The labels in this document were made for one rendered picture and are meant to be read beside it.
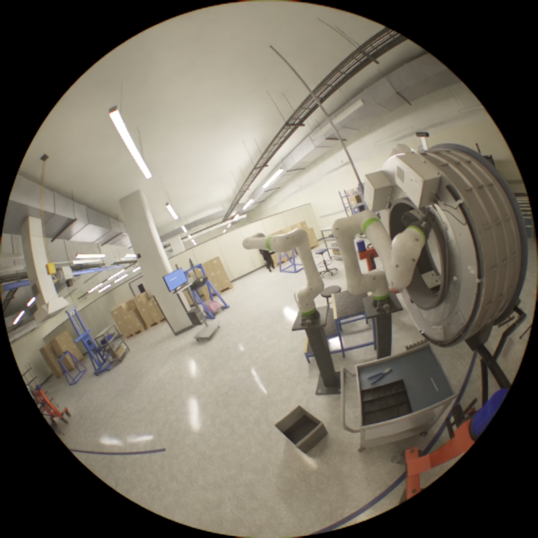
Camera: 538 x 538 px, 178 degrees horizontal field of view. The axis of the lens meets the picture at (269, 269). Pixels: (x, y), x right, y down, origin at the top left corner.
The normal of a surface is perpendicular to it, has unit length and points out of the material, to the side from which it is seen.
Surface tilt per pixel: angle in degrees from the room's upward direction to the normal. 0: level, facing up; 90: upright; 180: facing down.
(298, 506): 0
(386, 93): 90
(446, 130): 90
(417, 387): 0
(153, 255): 90
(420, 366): 0
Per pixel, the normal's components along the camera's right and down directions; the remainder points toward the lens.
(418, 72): -0.86, 0.42
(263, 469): -0.36, -0.91
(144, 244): 0.36, 0.07
